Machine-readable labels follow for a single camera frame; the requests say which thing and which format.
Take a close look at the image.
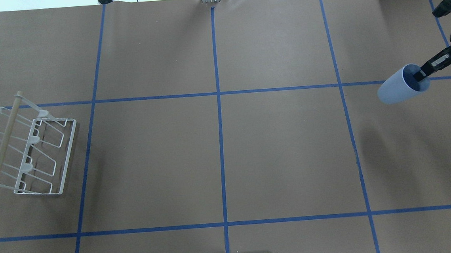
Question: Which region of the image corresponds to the light blue plastic cup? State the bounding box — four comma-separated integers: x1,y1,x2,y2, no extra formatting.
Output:
377,63,430,105

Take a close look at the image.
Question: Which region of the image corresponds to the small black sensor box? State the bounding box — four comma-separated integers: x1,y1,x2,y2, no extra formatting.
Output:
98,0,113,5

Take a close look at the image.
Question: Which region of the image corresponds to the white wire cup holder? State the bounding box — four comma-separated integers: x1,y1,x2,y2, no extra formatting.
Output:
0,91,78,196

